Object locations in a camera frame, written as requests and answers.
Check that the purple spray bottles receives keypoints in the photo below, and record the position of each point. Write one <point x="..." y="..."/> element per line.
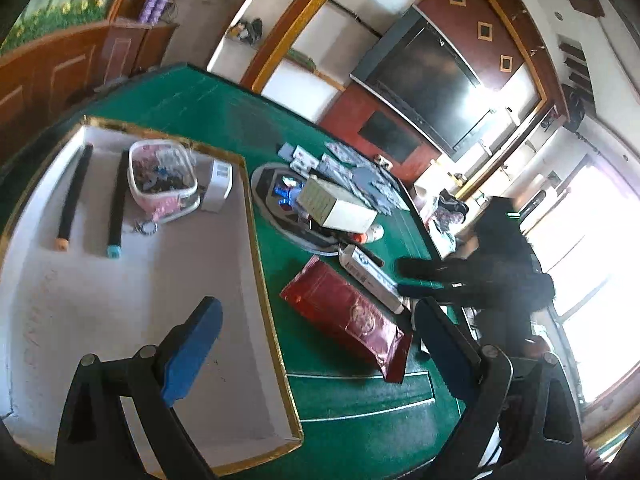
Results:
<point x="151" y="11"/>

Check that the white charger plug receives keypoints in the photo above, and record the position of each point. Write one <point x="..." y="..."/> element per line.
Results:
<point x="219" y="186"/>

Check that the clear pink pouch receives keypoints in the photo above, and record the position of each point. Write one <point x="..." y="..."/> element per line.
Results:
<point x="162" y="180"/>

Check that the flat screen television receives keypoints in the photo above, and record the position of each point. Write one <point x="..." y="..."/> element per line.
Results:
<point x="417" y="72"/>

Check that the round mahjong table centre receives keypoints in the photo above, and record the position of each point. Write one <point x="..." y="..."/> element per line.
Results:
<point x="275" y="188"/>

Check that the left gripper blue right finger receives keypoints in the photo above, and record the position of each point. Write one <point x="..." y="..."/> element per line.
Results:
<point x="519" y="420"/>

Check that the scattered playing cards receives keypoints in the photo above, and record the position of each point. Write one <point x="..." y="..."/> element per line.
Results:
<point x="345" y="167"/>

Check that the pile of clothes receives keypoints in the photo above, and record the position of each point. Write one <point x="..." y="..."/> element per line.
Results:
<point x="445" y="221"/>

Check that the white gold-edged tray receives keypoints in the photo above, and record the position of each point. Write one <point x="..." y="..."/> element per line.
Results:
<point x="56" y="307"/>

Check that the shoes on shelf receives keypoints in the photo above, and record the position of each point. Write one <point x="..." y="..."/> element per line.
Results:
<point x="248" y="32"/>

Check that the blue white medicine box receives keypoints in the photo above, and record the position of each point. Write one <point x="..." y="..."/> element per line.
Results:
<point x="368" y="274"/>

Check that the black pen orange cap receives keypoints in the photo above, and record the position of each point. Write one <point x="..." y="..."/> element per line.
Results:
<point x="62" y="241"/>

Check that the dark red foil pouch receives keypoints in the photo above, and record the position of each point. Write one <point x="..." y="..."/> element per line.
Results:
<point x="322" y="296"/>

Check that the white bottle orange cap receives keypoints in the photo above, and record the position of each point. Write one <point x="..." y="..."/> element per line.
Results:
<point x="373" y="234"/>

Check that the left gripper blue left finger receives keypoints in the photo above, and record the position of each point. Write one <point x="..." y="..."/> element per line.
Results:
<point x="94" y="439"/>

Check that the black pen blue cap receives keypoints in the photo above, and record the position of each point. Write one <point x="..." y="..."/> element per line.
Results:
<point x="114" y="239"/>

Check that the long white green box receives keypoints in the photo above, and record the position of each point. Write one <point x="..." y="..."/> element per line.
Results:
<point x="335" y="208"/>

